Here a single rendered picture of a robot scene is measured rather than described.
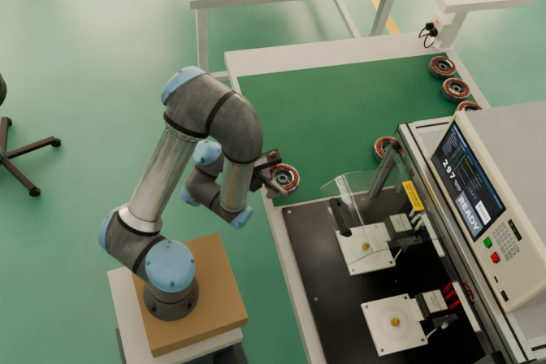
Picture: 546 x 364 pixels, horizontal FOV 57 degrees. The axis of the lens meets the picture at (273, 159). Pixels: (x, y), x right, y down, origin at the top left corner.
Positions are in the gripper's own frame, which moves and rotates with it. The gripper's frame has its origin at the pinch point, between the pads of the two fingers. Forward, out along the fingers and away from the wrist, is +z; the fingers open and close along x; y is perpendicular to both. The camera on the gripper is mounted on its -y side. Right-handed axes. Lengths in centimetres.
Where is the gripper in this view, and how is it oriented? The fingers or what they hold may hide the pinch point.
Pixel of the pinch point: (283, 179)
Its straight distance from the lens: 165.5
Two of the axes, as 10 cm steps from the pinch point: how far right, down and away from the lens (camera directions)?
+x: 2.5, 8.0, -5.5
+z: 6.5, 2.9, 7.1
